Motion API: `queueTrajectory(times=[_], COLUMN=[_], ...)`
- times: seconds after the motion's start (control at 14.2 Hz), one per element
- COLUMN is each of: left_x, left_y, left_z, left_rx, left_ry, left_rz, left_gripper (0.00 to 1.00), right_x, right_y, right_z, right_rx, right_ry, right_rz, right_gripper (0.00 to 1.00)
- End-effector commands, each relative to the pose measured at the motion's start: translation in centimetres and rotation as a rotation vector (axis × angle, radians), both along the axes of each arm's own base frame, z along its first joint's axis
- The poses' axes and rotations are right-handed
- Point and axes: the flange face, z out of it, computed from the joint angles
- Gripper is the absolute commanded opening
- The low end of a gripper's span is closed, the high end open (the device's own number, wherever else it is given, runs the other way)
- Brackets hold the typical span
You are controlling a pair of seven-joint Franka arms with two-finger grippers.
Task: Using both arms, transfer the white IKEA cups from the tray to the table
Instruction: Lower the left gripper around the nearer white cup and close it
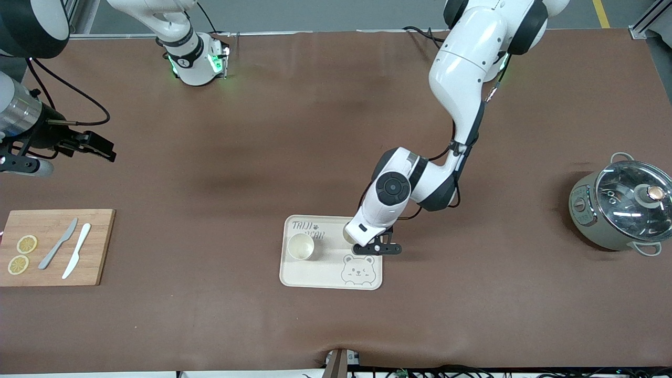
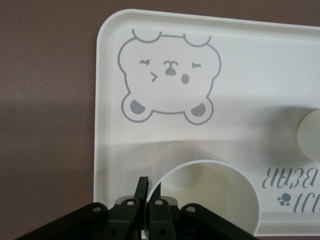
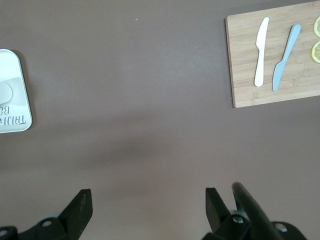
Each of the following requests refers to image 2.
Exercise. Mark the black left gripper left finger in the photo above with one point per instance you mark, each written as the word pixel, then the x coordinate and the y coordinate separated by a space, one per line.
pixel 100 222

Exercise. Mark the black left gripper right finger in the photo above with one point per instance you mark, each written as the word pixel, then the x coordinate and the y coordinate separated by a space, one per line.
pixel 180 225

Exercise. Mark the white IKEA cup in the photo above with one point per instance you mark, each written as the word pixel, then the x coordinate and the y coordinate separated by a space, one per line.
pixel 212 190
pixel 311 135

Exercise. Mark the cream tray with bear print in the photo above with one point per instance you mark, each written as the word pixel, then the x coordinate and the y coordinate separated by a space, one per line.
pixel 225 112

